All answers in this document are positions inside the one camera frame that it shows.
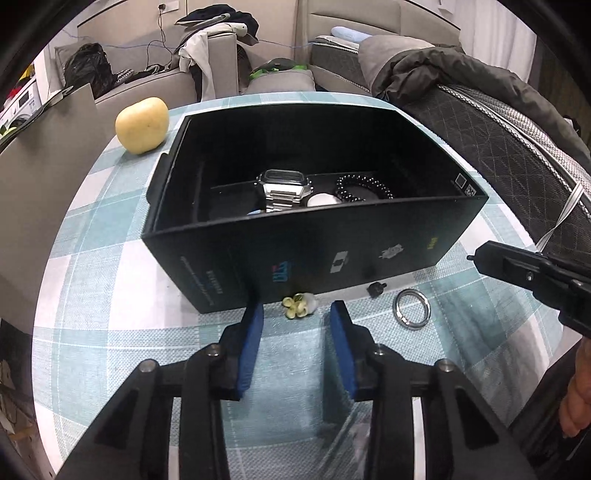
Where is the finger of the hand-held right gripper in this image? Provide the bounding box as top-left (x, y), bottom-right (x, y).
top-left (466, 240), bottom-right (591, 337)

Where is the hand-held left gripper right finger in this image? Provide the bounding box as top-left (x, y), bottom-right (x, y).
top-left (329, 300), bottom-right (539, 480)

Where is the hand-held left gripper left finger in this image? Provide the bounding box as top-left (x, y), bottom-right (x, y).
top-left (55, 302), bottom-right (265, 480)

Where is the yellow flower hair clip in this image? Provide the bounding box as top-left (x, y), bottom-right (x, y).
top-left (281, 292), bottom-right (319, 319)

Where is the silver metal ring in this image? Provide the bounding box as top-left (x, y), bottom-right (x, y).
top-left (392, 288), bottom-right (431, 329)

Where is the black cardboard box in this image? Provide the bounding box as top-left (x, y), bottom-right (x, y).
top-left (141, 107), bottom-right (489, 315)

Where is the silver metal watch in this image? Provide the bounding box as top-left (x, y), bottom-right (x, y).
top-left (255, 169), bottom-right (315, 214)

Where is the black bead bracelet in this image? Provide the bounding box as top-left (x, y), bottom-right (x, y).
top-left (335, 174), bottom-right (395, 203)

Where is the person's right hand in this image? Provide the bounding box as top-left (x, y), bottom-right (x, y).
top-left (558, 339), bottom-right (591, 439)

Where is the bed with beige headboard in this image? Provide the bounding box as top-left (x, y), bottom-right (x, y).
top-left (298, 0), bottom-right (591, 259)

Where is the dark green jacket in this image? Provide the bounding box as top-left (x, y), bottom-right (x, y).
top-left (372, 44), bottom-right (583, 153)

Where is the grey blanket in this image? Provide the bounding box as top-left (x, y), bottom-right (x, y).
top-left (358, 34), bottom-right (437, 90)

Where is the yellow apple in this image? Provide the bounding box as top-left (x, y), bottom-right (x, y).
top-left (115, 97), bottom-right (170, 155)

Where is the grey sofa cushion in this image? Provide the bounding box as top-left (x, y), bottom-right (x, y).
top-left (240, 69), bottom-right (317, 95)

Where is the black and green object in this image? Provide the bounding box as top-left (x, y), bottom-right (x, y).
top-left (249, 58), bottom-right (308, 80)

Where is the light blue pillow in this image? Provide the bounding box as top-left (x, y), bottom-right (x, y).
top-left (330, 25), bottom-right (372, 43)

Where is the black backpack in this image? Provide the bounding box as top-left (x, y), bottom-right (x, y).
top-left (64, 42), bottom-right (116, 97)

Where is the black garment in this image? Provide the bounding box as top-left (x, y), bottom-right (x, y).
top-left (175, 4), bottom-right (260, 44)

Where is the white washing machine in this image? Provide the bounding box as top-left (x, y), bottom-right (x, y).
top-left (0, 76), bottom-right (42, 134)

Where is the white strap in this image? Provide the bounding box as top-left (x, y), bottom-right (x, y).
top-left (536, 182), bottom-right (585, 252)

